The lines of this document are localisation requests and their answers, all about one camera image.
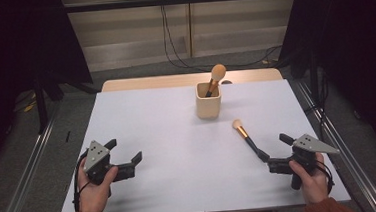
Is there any black horizontal bar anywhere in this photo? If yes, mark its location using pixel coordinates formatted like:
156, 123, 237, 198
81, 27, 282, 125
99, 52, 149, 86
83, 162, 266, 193
63, 0, 263, 14

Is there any wooden table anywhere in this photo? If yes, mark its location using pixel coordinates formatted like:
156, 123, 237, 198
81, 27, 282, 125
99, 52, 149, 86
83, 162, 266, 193
100, 66, 284, 94

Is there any person's right hand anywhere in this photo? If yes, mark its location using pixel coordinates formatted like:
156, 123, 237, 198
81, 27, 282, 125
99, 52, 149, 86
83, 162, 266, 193
288, 152, 329, 207

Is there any black curtain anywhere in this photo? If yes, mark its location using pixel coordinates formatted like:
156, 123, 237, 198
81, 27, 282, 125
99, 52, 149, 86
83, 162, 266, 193
0, 0, 100, 177
273, 0, 376, 171

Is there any white table mat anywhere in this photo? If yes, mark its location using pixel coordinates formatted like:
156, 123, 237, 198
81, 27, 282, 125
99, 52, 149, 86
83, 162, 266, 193
49, 74, 351, 212

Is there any beige square brush holder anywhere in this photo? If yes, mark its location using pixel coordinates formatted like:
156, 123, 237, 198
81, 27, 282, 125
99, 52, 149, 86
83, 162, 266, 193
193, 81, 224, 121

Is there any person's left hand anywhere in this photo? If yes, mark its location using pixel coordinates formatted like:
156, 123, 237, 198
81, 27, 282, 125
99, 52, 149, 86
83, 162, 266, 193
75, 155, 122, 212

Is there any yellow tape strip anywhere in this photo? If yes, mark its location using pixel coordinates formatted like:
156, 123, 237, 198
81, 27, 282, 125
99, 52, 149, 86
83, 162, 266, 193
22, 92, 39, 113

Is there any right hand-held gripper black cable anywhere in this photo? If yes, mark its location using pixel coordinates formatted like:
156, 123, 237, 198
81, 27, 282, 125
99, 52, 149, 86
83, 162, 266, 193
314, 159, 336, 195

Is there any hand-held gripper black cable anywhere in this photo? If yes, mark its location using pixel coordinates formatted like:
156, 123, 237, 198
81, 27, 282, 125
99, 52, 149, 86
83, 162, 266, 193
69, 148, 95, 212
314, 159, 336, 195

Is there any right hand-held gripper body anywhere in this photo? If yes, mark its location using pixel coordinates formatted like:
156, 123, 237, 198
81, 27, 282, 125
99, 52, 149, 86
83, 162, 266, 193
265, 131, 343, 193

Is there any black floor cable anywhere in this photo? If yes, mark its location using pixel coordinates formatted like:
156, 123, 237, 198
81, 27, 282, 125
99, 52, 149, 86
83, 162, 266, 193
301, 72, 334, 140

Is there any aluminium floor rail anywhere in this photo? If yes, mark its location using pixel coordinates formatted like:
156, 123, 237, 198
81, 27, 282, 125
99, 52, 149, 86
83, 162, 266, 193
0, 103, 68, 212
295, 74, 376, 212

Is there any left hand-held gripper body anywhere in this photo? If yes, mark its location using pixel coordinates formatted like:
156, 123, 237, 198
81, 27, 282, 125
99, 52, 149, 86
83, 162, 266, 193
81, 137, 137, 186

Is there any black wall cable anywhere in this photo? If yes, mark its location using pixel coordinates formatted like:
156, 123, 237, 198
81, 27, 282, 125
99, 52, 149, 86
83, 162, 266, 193
160, 0, 285, 74
162, 0, 274, 71

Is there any black metal stand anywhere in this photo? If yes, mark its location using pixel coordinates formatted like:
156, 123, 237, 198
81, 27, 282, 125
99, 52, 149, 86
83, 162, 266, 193
32, 74, 52, 135

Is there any small makeup brush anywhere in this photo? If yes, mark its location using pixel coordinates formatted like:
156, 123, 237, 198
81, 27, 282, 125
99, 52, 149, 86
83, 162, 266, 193
231, 117, 264, 159

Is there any large makeup brush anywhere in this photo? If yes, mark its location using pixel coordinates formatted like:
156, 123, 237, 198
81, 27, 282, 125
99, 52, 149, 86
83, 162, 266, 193
202, 63, 229, 99

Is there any left hand-held gripper black cable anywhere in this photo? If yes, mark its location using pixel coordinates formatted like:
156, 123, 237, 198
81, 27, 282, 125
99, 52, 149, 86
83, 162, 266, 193
69, 148, 95, 212

